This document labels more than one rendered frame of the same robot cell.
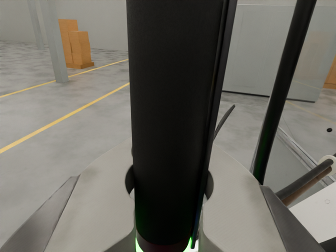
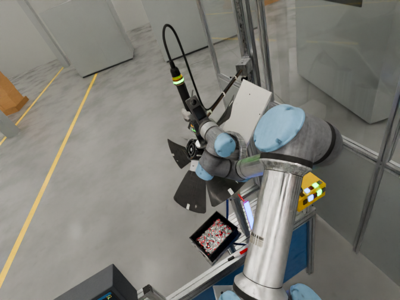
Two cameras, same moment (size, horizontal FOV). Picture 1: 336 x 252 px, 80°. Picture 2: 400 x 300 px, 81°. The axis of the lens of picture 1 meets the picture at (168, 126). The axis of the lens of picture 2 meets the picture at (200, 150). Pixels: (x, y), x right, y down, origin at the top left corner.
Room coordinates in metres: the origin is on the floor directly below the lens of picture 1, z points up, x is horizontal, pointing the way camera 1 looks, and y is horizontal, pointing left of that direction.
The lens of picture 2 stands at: (-0.82, 0.21, 2.01)
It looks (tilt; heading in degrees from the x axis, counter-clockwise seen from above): 39 degrees down; 348
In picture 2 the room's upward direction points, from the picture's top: 22 degrees counter-clockwise
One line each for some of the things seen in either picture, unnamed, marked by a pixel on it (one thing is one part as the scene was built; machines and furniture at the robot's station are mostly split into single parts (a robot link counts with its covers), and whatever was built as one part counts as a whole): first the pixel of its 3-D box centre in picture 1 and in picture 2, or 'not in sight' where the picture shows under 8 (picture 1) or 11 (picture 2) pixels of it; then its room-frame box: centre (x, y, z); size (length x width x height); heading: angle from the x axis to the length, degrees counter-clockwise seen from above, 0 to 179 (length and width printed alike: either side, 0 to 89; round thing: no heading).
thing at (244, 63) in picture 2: not in sight; (244, 66); (0.44, -0.51, 1.39); 0.10 x 0.07 x 0.08; 125
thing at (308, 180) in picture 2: not in sight; (304, 191); (-0.28, -0.29, 1.02); 0.16 x 0.10 x 0.11; 90
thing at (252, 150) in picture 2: not in sight; (259, 183); (0.22, -0.34, 0.58); 0.09 x 0.04 x 1.15; 0
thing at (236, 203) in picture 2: not in sight; (237, 208); (0.22, -0.11, 0.46); 0.09 x 0.04 x 0.91; 0
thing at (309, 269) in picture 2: not in sight; (309, 247); (-0.28, -0.33, 0.39); 0.04 x 0.04 x 0.78; 0
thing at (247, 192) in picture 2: not in sight; (247, 192); (0.22, -0.22, 0.56); 0.19 x 0.04 x 0.04; 90
